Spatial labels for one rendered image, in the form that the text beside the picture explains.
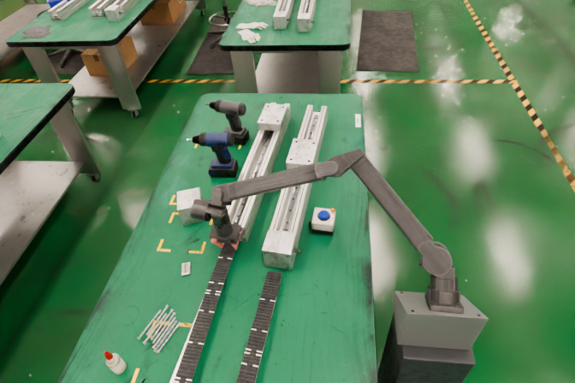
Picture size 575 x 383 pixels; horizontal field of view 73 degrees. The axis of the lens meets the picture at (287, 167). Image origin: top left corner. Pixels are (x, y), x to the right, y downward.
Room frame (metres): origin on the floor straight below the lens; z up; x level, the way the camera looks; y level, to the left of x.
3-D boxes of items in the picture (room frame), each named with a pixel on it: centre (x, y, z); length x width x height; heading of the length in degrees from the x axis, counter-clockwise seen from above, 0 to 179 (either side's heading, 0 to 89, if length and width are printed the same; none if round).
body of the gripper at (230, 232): (0.85, 0.24, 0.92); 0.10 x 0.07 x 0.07; 76
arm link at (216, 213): (0.86, 0.24, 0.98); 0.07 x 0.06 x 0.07; 68
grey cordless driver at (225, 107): (1.52, 0.27, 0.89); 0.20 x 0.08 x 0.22; 67
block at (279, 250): (0.80, 0.04, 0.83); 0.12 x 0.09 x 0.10; 74
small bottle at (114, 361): (0.47, 0.54, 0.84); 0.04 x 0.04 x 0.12
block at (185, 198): (1.05, 0.38, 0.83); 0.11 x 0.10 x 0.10; 99
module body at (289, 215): (1.23, -0.07, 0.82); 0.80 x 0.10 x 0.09; 164
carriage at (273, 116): (1.52, 0.05, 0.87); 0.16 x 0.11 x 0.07; 164
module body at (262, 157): (1.28, 0.11, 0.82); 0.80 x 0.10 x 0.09; 164
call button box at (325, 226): (0.93, -0.11, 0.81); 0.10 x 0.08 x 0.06; 74
